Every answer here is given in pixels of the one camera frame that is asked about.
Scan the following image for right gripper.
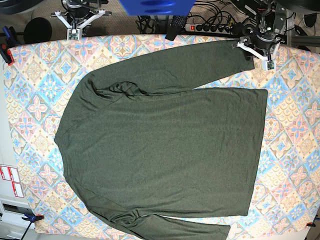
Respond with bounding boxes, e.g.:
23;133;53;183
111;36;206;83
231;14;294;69
50;4;105;30

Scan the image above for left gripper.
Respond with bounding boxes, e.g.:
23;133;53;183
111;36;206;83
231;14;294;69
232;35;282;63

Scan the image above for dark green long-sleeve shirt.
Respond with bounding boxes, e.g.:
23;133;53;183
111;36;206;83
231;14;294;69
54;40;268;240

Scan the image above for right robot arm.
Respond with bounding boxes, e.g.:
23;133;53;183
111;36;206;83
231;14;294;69
50;0;112;31

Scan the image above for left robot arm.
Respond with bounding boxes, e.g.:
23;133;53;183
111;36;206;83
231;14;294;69
232;0;287;64

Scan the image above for black round stand base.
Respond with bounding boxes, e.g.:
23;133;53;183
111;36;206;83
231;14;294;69
23;17;53;44

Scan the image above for blue plastic box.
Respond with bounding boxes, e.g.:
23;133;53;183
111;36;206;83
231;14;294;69
119;0;196;16

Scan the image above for colourful patterned tablecloth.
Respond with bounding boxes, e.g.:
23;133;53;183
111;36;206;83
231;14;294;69
1;35;320;240

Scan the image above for blue clamp upper left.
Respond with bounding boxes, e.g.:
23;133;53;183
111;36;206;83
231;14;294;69
0;26;15;66

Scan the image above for blue clamp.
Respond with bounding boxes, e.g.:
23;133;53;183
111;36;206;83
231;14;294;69
0;26;15;66
21;213;45;240

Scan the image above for white power strip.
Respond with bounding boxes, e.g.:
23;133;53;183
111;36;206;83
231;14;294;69
184;23;231;34

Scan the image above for black remote control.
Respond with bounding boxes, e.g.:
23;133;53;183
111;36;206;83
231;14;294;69
165;15;187;41

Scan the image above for red white labels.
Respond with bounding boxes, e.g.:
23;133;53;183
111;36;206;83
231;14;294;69
0;165;24;198

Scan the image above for orange clamp lower right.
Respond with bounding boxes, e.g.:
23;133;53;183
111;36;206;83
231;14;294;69
306;222;316;228

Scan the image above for blue clamp lower left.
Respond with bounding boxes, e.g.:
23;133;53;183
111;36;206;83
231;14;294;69
21;213;45;240

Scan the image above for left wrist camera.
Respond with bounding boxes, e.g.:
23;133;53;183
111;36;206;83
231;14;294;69
262;59;276;71

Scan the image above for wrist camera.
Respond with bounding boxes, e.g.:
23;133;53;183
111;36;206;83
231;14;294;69
67;29;81;40
262;59;276;71

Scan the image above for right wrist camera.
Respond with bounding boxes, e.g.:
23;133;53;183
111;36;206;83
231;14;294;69
67;29;81;40

